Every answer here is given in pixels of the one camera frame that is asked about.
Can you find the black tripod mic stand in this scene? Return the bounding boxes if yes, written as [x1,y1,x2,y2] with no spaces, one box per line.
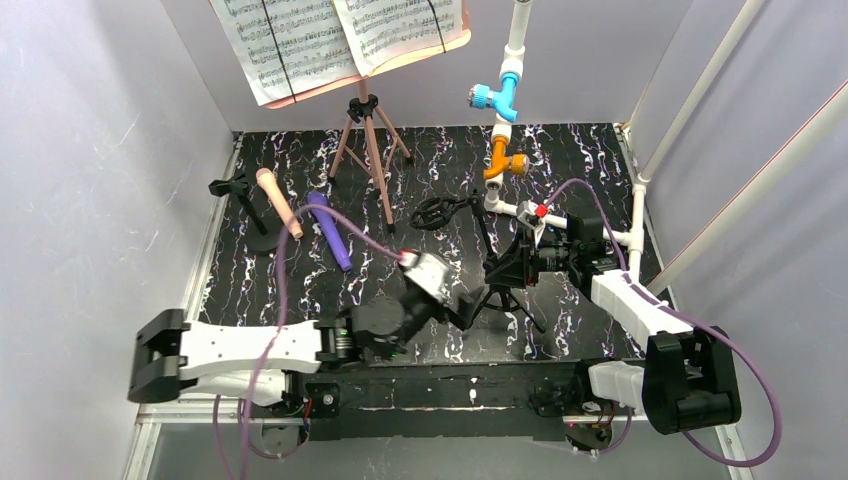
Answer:
[410,192,546,334]

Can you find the purple microphone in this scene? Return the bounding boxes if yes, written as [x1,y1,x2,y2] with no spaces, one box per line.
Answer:
[306,191,352,272]

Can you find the black round-base mic stand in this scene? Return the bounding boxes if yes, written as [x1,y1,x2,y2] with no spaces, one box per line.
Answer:
[208,173,283,255]

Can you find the pink microphone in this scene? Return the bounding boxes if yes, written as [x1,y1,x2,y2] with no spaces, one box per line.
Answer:
[256,168,304,239]

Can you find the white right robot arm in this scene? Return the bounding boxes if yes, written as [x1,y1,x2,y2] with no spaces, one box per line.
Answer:
[484,216,742,435]

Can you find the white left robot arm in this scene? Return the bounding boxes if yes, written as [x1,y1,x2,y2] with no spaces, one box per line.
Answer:
[127,286,483,406]

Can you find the orange pipe valve fitting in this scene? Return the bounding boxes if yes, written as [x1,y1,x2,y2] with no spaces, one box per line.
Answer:
[483,135,529,180]

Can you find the pink tripod music stand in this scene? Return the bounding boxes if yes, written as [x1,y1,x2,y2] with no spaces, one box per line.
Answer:
[328,79,413,234]

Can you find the sheet music book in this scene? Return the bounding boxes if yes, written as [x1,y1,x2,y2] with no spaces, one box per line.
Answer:
[210,0,471,108]

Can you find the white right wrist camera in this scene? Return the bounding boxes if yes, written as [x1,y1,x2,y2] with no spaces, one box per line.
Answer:
[516,200,548,247]

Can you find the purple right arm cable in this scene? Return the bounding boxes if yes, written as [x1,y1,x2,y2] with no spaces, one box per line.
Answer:
[544,177,784,469]

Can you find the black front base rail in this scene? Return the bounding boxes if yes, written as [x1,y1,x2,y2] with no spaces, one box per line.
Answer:
[249,360,593,442]

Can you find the white wall pipe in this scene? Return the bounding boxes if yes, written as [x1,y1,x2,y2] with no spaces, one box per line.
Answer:
[638,0,765,184]

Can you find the white PVC pipe frame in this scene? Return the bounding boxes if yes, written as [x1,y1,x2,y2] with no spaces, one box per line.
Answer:
[482,0,651,273]

